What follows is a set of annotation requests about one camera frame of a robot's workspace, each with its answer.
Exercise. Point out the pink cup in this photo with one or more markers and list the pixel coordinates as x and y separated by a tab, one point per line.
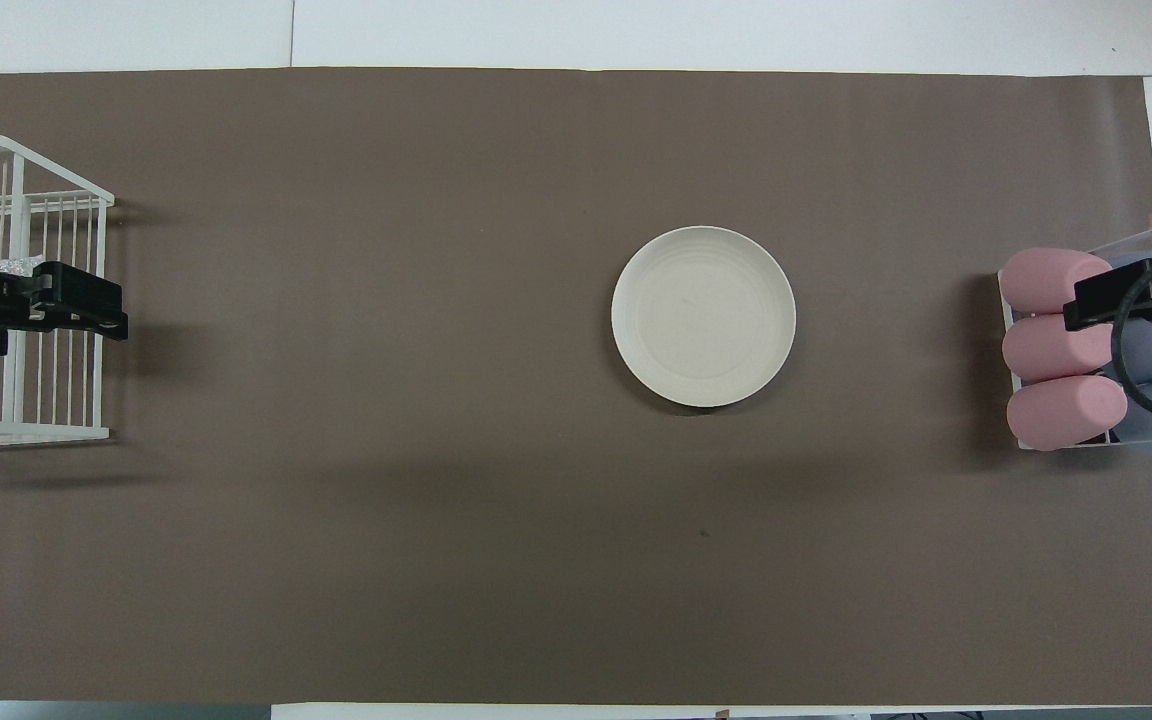
1051	350
1046	280
1061	412

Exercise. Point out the brown table mat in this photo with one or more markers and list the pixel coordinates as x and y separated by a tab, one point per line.
436	250

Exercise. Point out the cream round plate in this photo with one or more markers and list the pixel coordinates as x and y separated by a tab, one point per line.
703	316

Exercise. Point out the silver foil snack bag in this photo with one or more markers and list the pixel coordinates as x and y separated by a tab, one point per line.
16	266

